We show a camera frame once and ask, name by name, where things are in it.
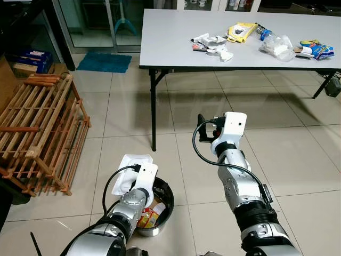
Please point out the white foam food tray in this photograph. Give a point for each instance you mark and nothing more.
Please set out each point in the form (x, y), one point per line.
(133, 161)

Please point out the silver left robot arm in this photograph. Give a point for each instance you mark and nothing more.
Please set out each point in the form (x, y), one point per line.
(130, 201)

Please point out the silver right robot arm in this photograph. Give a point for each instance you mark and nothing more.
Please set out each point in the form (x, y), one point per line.
(240, 181)

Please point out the round metal rubbish bin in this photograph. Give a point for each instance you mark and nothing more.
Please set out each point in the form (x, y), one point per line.
(162, 226)

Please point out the small red sachet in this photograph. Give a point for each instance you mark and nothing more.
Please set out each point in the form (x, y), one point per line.
(199, 47)

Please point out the grey folding table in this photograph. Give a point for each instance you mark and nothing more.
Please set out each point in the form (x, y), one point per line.
(176, 48)

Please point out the white packet with printed label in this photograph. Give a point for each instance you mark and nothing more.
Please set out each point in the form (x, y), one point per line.
(216, 40)

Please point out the white paper strip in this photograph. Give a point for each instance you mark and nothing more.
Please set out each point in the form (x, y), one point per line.
(201, 37)

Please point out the yellow snack packet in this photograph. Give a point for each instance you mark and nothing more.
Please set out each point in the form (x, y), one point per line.
(240, 33)

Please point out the brown cardboard scrap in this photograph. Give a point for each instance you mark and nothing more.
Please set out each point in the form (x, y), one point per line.
(158, 206)

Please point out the clear crumpled plastic bag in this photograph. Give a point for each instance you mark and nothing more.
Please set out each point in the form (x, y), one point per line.
(281, 49)

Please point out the clear plastic bottle blue label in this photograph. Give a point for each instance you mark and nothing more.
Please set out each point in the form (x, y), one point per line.
(265, 36)

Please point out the yellow red snack wrapper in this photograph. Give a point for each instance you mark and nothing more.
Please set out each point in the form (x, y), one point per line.
(148, 217)

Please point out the dark crumpled snack bag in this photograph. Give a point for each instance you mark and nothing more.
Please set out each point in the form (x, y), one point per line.
(261, 26)

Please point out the blue floor mat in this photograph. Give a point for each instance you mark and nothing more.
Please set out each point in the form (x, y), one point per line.
(104, 62)

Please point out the blue snack packet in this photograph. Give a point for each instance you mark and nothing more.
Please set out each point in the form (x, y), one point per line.
(319, 49)

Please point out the wooden slatted rack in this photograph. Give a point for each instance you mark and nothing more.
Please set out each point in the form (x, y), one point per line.
(37, 122)

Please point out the blue printed carton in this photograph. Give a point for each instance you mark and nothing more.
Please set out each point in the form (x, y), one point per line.
(32, 56)

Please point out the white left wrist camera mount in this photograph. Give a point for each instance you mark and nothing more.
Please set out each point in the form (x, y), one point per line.
(146, 176)

